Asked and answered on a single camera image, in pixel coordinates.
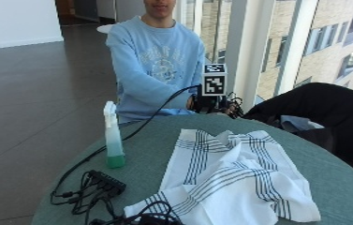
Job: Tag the white marker cube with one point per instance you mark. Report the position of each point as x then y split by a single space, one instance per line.
214 82

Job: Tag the light blue cloth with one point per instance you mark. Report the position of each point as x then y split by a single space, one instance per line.
299 123

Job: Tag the white striped dish towel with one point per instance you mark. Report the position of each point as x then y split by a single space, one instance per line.
230 175

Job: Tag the black jacket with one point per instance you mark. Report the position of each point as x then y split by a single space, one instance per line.
330 115

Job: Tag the the person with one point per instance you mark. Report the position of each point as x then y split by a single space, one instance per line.
155 59

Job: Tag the green spray bottle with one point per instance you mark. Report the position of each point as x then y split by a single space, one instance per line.
114 143

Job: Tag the black usb hub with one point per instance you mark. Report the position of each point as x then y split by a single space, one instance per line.
107 182

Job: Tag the white round side table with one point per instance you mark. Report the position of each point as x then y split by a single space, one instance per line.
106 28

